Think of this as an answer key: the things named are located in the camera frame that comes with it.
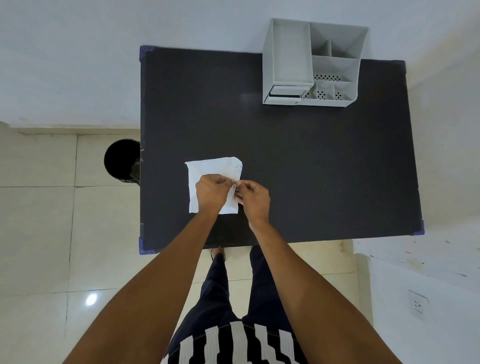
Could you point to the person's left hand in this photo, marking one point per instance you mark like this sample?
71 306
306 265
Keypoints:
210 194

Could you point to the person's right hand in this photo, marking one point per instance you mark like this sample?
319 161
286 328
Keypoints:
255 202

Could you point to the person's right fingers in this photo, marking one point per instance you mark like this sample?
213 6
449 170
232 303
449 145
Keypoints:
242 189

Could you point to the person's left fingers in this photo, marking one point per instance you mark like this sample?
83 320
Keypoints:
224 180

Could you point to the white paper sheet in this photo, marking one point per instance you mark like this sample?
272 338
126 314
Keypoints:
213 168

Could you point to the person's right forearm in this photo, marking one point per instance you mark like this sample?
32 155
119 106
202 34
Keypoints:
315 300

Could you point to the person's left forearm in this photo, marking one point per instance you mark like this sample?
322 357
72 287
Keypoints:
150 292

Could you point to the black table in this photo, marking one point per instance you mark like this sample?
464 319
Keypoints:
285 150

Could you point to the person's sandal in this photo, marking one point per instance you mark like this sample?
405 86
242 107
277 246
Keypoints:
218 255

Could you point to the black round bin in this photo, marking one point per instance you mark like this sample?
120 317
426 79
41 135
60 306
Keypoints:
122 160

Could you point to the dark blue trousers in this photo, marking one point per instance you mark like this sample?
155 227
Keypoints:
243 296

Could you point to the grey plastic desk organizer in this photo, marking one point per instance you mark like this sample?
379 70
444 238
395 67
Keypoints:
315 63

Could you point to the black and white striped shirt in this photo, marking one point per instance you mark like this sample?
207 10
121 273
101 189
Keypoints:
240 345

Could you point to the white wall socket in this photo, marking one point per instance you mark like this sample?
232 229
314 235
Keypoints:
418 304

